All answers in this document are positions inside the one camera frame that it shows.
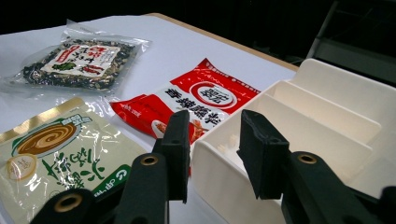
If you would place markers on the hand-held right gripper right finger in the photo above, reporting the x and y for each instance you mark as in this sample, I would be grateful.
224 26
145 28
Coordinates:
264 161

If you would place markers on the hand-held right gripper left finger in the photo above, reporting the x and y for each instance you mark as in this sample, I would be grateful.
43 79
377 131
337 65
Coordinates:
177 149

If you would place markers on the white divided storage box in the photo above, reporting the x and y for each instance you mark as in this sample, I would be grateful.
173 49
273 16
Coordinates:
314 124

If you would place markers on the red seasoning packet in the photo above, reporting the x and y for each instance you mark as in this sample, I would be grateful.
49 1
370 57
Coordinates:
205 90

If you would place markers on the beige packet with green label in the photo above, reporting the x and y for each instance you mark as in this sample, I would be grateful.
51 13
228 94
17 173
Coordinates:
53 146

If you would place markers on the clear packet of dark dried food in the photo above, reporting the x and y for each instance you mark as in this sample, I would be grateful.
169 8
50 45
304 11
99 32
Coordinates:
77 62

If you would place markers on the grey metal stand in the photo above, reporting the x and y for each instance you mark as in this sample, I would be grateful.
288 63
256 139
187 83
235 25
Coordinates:
355 53

